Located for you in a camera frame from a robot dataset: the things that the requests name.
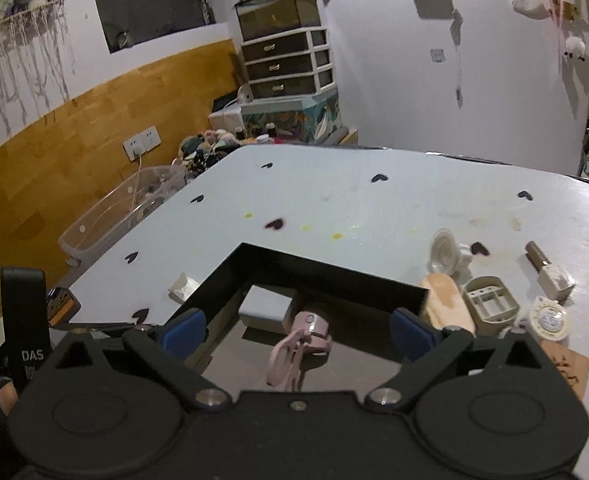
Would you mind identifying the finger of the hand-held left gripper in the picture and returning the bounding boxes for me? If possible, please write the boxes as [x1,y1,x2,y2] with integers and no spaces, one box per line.
[49,320,151,334]

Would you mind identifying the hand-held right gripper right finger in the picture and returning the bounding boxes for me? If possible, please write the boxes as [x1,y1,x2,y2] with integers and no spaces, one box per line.
[365,308,550,412]

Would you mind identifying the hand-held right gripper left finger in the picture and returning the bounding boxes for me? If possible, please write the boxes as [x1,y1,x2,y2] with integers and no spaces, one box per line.
[49,308,232,411]

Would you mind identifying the beige wooden block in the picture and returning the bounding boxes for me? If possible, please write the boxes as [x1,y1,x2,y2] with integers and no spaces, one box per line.
[421,272,476,337]

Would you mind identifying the grey plastic holder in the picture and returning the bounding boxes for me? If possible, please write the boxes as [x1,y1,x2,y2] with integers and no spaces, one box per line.
[461,276,521,338]

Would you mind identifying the black square box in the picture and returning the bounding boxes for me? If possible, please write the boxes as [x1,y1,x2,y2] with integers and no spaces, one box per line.
[167,241,431,401]

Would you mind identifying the round white tape measure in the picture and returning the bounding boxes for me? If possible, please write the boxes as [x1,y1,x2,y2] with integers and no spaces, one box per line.
[527,300,571,343]

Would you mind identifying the brown white bottle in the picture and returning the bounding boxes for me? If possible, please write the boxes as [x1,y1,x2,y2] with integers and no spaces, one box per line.
[524,241,576,306]

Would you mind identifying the carved wooden coaster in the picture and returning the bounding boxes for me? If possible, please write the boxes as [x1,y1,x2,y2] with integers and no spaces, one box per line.
[541,342,589,402]

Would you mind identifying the person's left hand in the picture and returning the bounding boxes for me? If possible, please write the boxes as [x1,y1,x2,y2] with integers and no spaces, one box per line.
[0,378,20,417]

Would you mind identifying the orange black device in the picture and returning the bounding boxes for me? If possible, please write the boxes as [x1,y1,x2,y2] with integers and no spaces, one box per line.
[47,286,81,325]

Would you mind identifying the folded white paper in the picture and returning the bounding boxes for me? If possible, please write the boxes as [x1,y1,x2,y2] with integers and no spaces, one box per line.
[168,272,200,305]

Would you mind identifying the small white box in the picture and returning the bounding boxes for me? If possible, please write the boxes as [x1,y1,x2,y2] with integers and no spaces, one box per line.
[239,285,295,335]

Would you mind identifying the pink eyelash curler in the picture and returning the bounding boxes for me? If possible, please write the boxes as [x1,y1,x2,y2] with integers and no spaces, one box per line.
[267,311,332,392]

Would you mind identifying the clear plastic storage bin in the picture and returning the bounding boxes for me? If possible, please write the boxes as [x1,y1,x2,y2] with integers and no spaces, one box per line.
[57,165,188,268]

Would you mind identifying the pile of plush toys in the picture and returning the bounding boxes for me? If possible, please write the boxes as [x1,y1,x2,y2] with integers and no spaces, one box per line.
[174,129,275,181]

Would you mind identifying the white carton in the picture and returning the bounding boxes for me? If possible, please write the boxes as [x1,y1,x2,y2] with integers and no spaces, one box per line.
[208,105,245,133]

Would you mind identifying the printed storage box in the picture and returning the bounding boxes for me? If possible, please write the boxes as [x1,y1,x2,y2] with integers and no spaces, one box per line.
[239,87,342,145]

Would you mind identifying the white drawer cabinet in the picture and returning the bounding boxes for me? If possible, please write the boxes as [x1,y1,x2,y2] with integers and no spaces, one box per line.
[239,25,336,100]

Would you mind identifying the white plush sheep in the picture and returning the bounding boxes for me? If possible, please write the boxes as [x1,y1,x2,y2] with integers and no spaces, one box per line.
[561,35,589,63]

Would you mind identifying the glass fish tank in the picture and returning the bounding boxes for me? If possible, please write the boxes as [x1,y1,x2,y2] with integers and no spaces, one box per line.
[233,0,322,42]

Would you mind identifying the white cable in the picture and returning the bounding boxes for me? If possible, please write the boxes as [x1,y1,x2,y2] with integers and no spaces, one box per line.
[127,152,148,221]

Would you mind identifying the white wall socket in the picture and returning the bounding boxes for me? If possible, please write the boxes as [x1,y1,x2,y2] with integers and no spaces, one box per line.
[122,127,162,162]

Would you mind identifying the macrame wall hanging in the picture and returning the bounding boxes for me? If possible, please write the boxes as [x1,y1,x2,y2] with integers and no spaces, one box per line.
[0,0,78,136]

